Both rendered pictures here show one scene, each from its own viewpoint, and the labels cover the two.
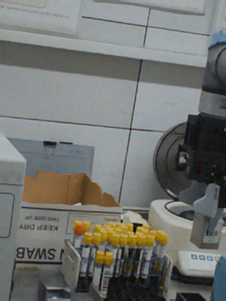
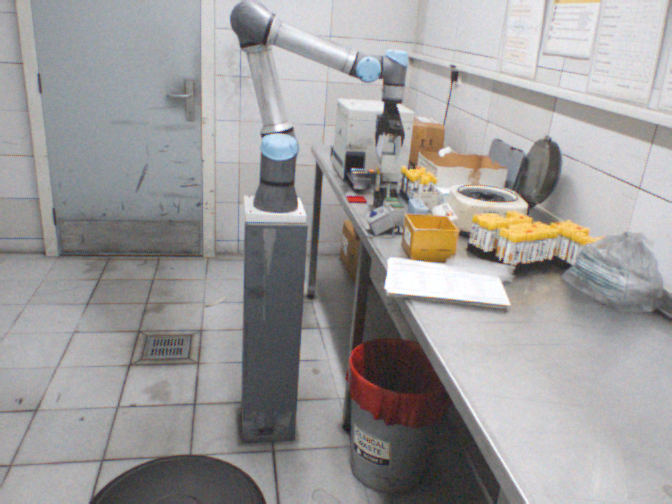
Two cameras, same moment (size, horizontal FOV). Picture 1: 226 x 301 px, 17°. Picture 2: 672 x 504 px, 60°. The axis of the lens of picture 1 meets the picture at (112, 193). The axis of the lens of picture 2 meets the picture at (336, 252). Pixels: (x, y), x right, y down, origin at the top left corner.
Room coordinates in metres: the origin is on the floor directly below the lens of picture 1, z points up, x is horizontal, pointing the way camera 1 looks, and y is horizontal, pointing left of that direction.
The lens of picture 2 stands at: (1.57, -2.19, 1.51)
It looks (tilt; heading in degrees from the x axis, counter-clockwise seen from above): 22 degrees down; 99
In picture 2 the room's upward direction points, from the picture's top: 5 degrees clockwise
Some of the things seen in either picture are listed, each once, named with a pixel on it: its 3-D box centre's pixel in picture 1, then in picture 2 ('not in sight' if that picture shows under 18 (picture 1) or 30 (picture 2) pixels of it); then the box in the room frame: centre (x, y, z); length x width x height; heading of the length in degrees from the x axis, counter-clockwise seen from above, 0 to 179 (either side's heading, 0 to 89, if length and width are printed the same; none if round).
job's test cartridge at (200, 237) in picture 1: (206, 229); (387, 162); (1.41, -0.19, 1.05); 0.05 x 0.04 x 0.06; 20
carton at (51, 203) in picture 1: (49, 216); (459, 177); (1.67, 0.13, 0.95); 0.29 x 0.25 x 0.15; 20
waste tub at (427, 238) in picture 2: not in sight; (429, 238); (1.58, -0.55, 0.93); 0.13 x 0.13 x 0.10; 16
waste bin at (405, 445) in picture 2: not in sight; (395, 415); (1.56, -0.47, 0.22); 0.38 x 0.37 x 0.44; 110
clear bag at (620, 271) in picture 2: not in sight; (617, 260); (2.08, -0.65, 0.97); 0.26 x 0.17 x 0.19; 126
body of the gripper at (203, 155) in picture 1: (208, 148); (389, 116); (1.40, -0.16, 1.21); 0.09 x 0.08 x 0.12; 110
